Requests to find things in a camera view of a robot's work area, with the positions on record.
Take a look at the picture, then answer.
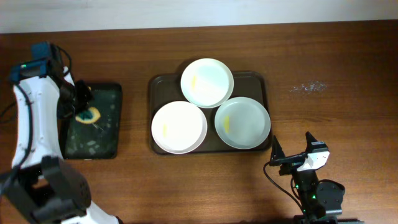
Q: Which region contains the pink plastic plate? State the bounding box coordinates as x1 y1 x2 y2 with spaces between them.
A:
150 101 208 154

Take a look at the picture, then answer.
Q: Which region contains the small black tray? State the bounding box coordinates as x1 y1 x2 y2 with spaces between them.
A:
59 83 123 159

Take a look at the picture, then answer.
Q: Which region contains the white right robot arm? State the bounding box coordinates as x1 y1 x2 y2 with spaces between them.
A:
269 132 330 221

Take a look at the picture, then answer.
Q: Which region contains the dark brown serving tray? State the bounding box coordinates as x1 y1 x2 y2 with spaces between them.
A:
149 71 269 154

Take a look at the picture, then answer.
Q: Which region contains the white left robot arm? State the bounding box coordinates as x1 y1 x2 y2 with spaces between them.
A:
13 64 281 223

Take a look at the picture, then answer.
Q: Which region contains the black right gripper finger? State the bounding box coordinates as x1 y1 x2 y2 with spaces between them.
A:
305 131 317 152
269 136 285 166

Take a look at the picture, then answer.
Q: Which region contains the green yellow sponge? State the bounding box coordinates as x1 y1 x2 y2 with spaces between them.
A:
75 107 101 124

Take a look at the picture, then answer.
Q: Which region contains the cream plastic plate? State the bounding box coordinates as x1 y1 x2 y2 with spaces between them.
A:
180 58 234 108

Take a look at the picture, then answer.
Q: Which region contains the pale green plastic plate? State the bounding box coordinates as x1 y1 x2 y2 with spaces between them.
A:
214 96 271 150

